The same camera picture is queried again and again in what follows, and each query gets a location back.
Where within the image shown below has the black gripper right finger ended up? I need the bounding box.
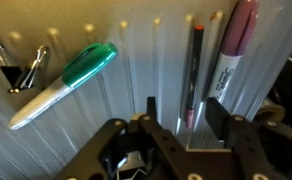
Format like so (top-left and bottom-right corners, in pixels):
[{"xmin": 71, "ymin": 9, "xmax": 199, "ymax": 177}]
[{"xmin": 204, "ymin": 96, "xmax": 265, "ymax": 176}]

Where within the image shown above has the green Sharpie marker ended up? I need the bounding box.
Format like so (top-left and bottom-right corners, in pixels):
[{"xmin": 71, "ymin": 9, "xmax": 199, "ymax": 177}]
[{"xmin": 7, "ymin": 41, "xmax": 119, "ymax": 131}]

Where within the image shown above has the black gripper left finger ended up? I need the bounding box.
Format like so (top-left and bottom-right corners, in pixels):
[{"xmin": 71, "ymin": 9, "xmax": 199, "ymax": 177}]
[{"xmin": 138, "ymin": 96, "xmax": 188, "ymax": 168}]

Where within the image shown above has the purple Sharpie marker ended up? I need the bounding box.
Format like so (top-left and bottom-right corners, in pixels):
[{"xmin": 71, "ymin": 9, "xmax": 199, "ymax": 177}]
[{"xmin": 206, "ymin": 0, "xmax": 260, "ymax": 105}]

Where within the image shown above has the black pen with red end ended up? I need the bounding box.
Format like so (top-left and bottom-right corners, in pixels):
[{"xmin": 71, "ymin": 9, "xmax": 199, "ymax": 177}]
[{"xmin": 184, "ymin": 24, "xmax": 205, "ymax": 130}]

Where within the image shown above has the black binder clip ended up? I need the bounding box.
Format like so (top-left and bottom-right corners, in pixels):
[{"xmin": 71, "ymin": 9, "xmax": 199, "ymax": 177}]
[{"xmin": 0, "ymin": 42, "xmax": 50, "ymax": 95}]

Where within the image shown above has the gray toaster oven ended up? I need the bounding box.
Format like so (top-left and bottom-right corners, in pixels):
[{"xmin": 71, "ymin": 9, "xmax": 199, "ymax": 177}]
[{"xmin": 0, "ymin": 0, "xmax": 292, "ymax": 180}]

